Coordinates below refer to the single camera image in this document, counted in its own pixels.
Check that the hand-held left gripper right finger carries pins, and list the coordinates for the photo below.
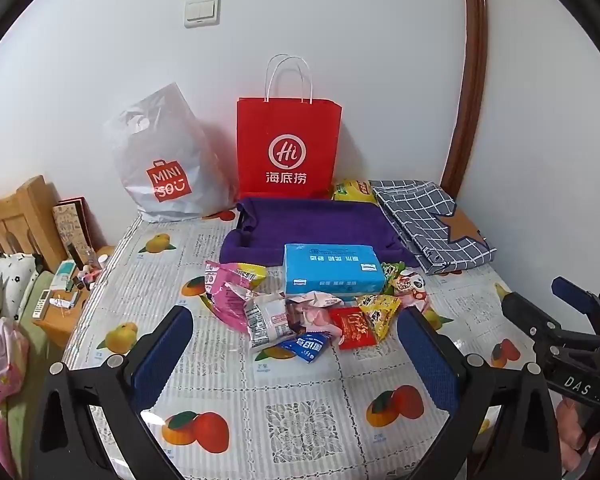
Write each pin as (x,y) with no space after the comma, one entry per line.
(427,355)

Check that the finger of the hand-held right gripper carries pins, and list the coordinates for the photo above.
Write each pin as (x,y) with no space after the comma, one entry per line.
(572,294)
(530,317)

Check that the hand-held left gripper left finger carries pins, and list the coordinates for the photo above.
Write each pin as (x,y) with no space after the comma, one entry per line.
(162,355)

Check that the yellow snack packet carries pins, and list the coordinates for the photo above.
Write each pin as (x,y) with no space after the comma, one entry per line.
(377,310)

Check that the panda face snack packet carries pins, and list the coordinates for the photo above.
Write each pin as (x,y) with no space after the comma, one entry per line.
(412,285)

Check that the red snack packet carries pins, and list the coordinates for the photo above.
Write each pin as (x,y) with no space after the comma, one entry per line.
(352,327)

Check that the green snack packet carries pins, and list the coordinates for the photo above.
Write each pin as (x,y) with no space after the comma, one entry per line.
(392,275)

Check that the large pink snack packet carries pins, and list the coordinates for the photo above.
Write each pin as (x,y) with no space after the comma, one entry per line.
(225,290)

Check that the white snack packet pink label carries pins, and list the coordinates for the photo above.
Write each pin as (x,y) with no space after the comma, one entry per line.
(267,320)

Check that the pink peach snack packet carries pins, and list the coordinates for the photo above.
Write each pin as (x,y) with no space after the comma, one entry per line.
(312,319)

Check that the pale pink snack packet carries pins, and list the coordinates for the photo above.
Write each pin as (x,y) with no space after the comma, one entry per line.
(320,300)

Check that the blue snack packet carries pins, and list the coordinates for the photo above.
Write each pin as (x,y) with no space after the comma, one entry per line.
(302,347)

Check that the purple fabric tray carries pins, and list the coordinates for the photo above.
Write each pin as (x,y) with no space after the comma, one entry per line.
(320,225)

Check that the person's right hand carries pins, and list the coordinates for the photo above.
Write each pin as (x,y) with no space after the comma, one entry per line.
(572,432)

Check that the wooden bedside table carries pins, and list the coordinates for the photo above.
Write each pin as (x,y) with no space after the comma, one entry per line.
(55,327)

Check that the teal and white box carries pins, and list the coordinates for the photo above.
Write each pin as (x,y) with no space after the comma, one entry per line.
(65,275)

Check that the blue tissue pack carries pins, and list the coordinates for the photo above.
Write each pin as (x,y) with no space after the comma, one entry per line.
(330,270)

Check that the white remote control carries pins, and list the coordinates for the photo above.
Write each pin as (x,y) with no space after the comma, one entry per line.
(41,304)

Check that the fruit print tablecloth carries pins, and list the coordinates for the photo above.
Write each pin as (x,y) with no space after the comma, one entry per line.
(300,410)

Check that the grey checked folded cloth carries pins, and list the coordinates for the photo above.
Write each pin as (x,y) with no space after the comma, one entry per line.
(420,210)

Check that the patterned cardboard box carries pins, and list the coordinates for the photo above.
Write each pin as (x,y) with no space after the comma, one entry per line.
(70,225)

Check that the floral pillow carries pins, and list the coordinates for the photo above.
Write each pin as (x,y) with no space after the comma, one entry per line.
(5,280)

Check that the large yellow snack bag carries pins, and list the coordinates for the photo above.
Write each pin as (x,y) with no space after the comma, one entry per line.
(352,191)

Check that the white plastic shopping bag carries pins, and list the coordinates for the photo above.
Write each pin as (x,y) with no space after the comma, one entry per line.
(160,130)

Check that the red paper bag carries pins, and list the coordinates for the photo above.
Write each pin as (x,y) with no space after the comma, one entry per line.
(260,130)

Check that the brown wooden door frame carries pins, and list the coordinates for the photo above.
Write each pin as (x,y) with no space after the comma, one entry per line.
(472,60)

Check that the white light switch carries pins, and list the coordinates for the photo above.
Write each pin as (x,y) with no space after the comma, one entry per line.
(201,11)

